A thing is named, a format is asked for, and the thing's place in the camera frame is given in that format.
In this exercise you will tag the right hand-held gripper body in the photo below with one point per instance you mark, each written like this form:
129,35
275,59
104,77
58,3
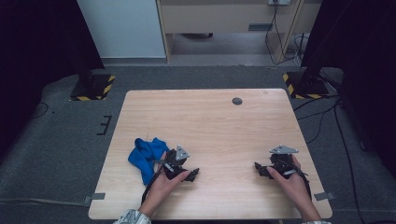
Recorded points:
281,163

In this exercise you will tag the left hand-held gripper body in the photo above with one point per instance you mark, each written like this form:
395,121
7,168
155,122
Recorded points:
174,161

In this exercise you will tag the blue cloth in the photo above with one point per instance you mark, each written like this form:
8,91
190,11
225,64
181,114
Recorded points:
144,157

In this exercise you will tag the person's right hand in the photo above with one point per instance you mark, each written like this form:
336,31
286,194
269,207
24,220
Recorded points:
291,186

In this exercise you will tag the person's left hand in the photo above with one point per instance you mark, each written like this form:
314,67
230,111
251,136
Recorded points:
162,189

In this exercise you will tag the grey tape piece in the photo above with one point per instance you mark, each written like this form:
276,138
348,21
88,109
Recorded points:
323,196
96,196

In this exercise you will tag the grey round table grommet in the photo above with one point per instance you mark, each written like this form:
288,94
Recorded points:
237,101

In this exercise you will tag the black stand with striped base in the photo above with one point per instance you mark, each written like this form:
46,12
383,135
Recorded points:
306,87
93,88

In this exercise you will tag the black curtain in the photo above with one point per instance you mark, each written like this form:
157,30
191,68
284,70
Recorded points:
367,77
37,62

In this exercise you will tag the white panel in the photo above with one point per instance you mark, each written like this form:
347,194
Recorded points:
121,28

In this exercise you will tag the light wooden desk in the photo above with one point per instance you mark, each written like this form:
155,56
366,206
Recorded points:
218,18

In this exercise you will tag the white power strip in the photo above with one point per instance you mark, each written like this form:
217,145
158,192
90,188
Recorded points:
279,2

